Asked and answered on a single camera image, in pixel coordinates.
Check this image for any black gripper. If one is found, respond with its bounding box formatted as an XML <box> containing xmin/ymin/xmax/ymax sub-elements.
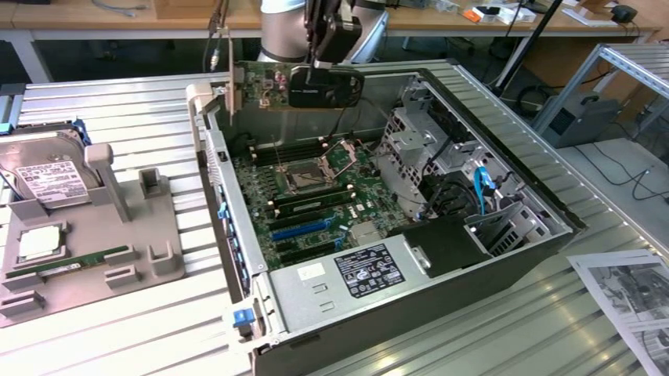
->
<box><xmin>306</xmin><ymin>0</ymin><xmax>364</xmax><ymax>85</ymax></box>

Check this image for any graphics card with black shroud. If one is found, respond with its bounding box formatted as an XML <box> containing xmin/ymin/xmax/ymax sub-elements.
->
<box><xmin>227</xmin><ymin>25</ymin><xmax>368</xmax><ymax>126</ymax></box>

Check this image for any wooden desk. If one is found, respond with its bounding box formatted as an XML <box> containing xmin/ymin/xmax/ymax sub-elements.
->
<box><xmin>0</xmin><ymin>0</ymin><xmax>663</xmax><ymax>41</ymax></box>

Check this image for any orange white small box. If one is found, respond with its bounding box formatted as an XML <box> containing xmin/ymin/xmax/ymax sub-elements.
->
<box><xmin>462</xmin><ymin>4</ymin><xmax>506</xmax><ymax>24</ymax></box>

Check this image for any metal socket cover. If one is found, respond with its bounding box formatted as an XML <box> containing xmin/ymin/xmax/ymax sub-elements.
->
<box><xmin>318</xmin><ymin>139</ymin><xmax>364</xmax><ymax>177</ymax></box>

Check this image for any silver drive cage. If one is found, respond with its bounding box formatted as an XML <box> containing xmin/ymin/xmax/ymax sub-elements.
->
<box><xmin>376</xmin><ymin>105</ymin><xmax>446</xmax><ymax>197</ymax></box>

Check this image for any thin locking lever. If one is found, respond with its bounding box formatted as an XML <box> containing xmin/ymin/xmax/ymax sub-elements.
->
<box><xmin>270</xmin><ymin>132</ymin><xmax>287</xmax><ymax>173</ymax></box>

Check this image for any black stand pole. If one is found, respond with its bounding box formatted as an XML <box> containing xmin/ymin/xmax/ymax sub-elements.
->
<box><xmin>493</xmin><ymin>0</ymin><xmax>567</xmax><ymax>89</ymax></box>

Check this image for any CPU socket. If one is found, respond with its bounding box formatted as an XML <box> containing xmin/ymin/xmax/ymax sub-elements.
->
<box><xmin>279</xmin><ymin>160</ymin><xmax>329</xmax><ymax>195</ymax></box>

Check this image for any green motherboard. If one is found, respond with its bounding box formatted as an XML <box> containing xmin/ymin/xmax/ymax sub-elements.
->
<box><xmin>229</xmin><ymin>135</ymin><xmax>420</xmax><ymax>271</ymax></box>

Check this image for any black RAM stick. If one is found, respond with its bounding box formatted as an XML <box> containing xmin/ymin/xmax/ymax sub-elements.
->
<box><xmin>273</xmin><ymin>190</ymin><xmax>356</xmax><ymax>217</ymax></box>

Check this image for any long black expansion slot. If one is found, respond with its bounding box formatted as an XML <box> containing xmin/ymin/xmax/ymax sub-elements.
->
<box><xmin>267</xmin><ymin>213</ymin><xmax>324</xmax><ymax>233</ymax></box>
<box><xmin>285</xmin><ymin>249</ymin><xmax>341</xmax><ymax>268</ymax></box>
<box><xmin>279</xmin><ymin>239</ymin><xmax>340</xmax><ymax>259</ymax></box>

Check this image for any blue expansion slot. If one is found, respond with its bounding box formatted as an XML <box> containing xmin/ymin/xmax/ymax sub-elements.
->
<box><xmin>270</xmin><ymin>220</ymin><xmax>330</xmax><ymax>243</ymax></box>

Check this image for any silver chipset heatsink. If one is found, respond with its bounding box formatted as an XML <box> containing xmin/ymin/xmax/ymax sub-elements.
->
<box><xmin>349</xmin><ymin>223</ymin><xmax>389</xmax><ymax>246</ymax></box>

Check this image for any grey box device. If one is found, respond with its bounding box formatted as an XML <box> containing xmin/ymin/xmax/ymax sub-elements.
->
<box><xmin>543</xmin><ymin>92</ymin><xmax>624</xmax><ymax>149</ymax></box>

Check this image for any black power adapter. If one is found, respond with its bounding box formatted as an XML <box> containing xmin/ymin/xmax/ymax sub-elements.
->
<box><xmin>611</xmin><ymin>4</ymin><xmax>640</xmax><ymax>23</ymax></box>

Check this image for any black plastic air shroud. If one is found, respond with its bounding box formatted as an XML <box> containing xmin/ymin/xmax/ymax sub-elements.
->
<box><xmin>404</xmin><ymin>215</ymin><xmax>493</xmax><ymax>280</ymax></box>

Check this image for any hard disk with blue carrier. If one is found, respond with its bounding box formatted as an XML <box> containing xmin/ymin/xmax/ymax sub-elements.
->
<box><xmin>0</xmin><ymin>116</ymin><xmax>103</xmax><ymax>211</ymax></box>

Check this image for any grey power supply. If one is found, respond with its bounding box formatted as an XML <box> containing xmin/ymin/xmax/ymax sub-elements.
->
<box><xmin>265</xmin><ymin>233</ymin><xmax>436</xmax><ymax>334</ymax></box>

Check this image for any grey parts rack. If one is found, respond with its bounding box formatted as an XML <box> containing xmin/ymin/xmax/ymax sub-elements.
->
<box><xmin>0</xmin><ymin>143</ymin><xmax>189</xmax><ymax>328</ymax></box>

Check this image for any open PC case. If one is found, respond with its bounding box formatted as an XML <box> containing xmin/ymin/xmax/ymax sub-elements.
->
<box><xmin>186</xmin><ymin>66</ymin><xmax>588</xmax><ymax>376</ymax></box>

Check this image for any silver CPU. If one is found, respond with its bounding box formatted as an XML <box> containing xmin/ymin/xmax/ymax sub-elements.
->
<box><xmin>18</xmin><ymin>226</ymin><xmax>66</xmax><ymax>262</ymax></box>

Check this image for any green RAM stick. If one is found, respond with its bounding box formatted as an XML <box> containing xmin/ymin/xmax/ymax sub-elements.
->
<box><xmin>4</xmin><ymin>245</ymin><xmax>130</xmax><ymax>279</ymax></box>

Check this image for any printed paper sheet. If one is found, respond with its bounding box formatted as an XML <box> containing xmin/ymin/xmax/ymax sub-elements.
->
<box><xmin>567</xmin><ymin>249</ymin><xmax>669</xmax><ymax>376</ymax></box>

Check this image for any black looped wire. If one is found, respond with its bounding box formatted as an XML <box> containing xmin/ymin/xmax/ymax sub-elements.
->
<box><xmin>332</xmin><ymin>106</ymin><xmax>392</xmax><ymax>144</ymax></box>

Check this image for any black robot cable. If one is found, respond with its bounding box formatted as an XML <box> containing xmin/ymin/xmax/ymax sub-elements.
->
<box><xmin>207</xmin><ymin>0</ymin><xmax>233</xmax><ymax>74</ymax></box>

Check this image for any light blue network cable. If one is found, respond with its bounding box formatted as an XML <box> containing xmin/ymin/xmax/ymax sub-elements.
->
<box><xmin>93</xmin><ymin>0</ymin><xmax>149</xmax><ymax>17</ymax></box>

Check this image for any blue disk wire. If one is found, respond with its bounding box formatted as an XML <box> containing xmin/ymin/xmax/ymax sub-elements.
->
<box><xmin>472</xmin><ymin>166</ymin><xmax>496</xmax><ymax>217</ymax></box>

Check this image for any aluminium profile frame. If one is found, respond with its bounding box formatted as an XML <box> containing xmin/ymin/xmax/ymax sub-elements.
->
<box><xmin>531</xmin><ymin>42</ymin><xmax>669</xmax><ymax>143</ymax></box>

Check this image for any thin black cable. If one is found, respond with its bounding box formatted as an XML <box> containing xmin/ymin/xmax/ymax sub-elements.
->
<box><xmin>575</xmin><ymin>144</ymin><xmax>669</xmax><ymax>201</ymax></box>

